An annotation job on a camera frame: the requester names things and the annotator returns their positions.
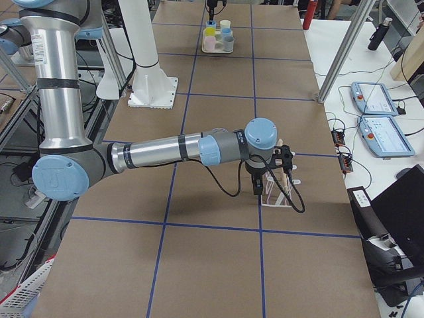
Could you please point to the pink plastic cup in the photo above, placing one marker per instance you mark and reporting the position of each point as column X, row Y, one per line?
column 209, row 43

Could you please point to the black water bottle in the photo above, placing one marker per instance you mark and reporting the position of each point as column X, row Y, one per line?
column 378, row 36

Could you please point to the grey plastic cup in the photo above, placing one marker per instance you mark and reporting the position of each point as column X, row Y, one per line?
column 228, row 44

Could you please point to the light blue plastic cup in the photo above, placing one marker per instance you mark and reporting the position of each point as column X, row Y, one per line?
column 212, row 24

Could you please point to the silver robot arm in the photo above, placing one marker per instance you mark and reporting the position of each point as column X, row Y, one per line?
column 215, row 3
column 69, row 162

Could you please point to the aluminium frame post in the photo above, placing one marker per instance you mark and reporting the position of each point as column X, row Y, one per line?
column 347, row 43

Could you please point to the cream plastic cup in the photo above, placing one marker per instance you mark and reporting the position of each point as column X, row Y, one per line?
column 225, row 24

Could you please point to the near blue teach pendant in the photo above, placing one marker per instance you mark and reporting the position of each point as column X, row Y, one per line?
column 384, row 137

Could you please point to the red cylinder bottle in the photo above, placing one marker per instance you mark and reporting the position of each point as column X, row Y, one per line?
column 309, row 14

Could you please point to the yellow plastic cup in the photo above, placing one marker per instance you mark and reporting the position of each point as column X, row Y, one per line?
column 210, row 31

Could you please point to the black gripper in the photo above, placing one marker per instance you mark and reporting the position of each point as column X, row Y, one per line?
column 254, row 172
column 212, row 5

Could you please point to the black computer monitor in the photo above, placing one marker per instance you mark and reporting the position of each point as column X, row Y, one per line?
column 400, row 209

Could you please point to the blue teach pendant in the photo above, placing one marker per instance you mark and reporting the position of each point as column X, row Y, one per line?
column 372, row 98
column 384, row 137

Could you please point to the cream plastic tray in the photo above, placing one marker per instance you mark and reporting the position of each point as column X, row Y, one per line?
column 218, row 45

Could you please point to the far blue teach pendant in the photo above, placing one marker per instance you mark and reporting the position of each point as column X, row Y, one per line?
column 372, row 98

